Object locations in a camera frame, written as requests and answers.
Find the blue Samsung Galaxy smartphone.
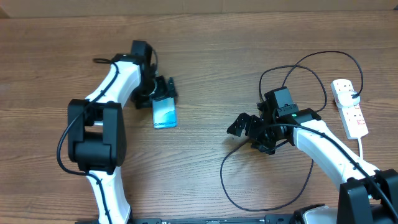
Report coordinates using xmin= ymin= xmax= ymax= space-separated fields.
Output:
xmin=152 ymin=98 xmax=177 ymax=129

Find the black charger cable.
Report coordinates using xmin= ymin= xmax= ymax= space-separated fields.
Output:
xmin=220 ymin=50 xmax=364 ymax=213

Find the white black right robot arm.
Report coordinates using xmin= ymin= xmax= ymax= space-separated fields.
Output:
xmin=227 ymin=86 xmax=397 ymax=223

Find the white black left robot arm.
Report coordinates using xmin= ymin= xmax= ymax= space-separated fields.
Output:
xmin=57 ymin=40 xmax=177 ymax=223

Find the white charger plug adapter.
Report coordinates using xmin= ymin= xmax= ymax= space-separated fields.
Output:
xmin=335 ymin=91 xmax=361 ymax=108

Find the white power strip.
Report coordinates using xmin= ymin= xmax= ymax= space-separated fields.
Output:
xmin=331 ymin=79 xmax=369 ymax=139

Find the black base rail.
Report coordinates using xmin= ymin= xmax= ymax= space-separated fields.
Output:
xmin=74 ymin=213 xmax=295 ymax=224

